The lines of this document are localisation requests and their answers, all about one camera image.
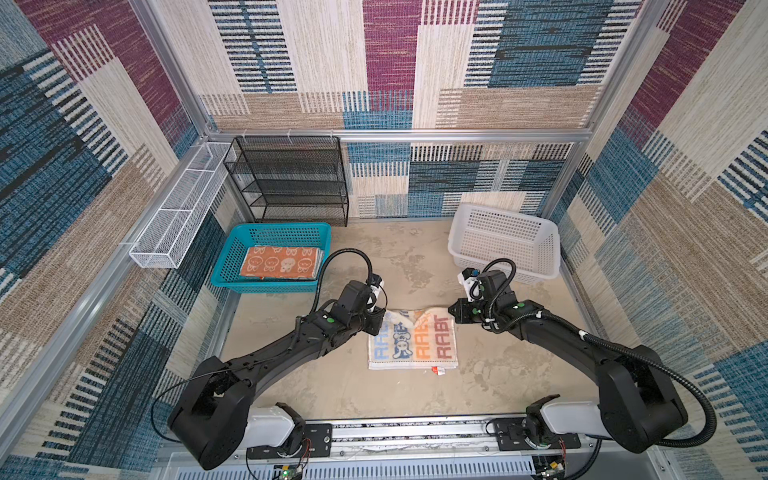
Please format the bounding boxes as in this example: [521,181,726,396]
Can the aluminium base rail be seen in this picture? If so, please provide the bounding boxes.
[150,414,682,479]

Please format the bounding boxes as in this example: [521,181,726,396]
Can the black wire shelf rack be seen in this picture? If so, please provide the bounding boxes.
[223,136,350,226]

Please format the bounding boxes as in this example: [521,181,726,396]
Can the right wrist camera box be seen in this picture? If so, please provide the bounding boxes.
[457,267,481,301]

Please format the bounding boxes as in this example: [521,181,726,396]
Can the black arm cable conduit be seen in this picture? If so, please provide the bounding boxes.
[310,247,376,313]
[479,257,718,449]

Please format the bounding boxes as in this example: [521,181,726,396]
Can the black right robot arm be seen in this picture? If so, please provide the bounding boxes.
[448,268,688,453]

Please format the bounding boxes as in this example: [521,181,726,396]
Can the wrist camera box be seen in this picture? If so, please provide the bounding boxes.
[366,273,384,310]
[457,267,481,301]

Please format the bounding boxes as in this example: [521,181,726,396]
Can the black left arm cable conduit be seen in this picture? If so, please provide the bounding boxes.
[310,247,376,313]

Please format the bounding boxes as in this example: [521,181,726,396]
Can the white wire mesh tray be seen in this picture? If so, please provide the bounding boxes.
[129,142,230,269]

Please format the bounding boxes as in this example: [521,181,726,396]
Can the white plastic laundry basket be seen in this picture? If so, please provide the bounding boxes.
[448,203,561,285]

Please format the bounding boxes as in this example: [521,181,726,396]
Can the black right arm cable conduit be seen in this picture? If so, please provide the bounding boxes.
[479,257,718,449]

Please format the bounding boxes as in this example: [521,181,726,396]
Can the aluminium frame post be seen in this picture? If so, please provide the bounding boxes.
[541,0,668,219]

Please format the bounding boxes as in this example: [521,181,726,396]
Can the orange and cream towel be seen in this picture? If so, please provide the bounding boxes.
[240,245,325,280]

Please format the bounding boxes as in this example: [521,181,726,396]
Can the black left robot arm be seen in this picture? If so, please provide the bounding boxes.
[167,280,386,470]

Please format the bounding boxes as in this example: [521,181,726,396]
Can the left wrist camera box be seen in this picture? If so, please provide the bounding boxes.
[366,273,384,310]

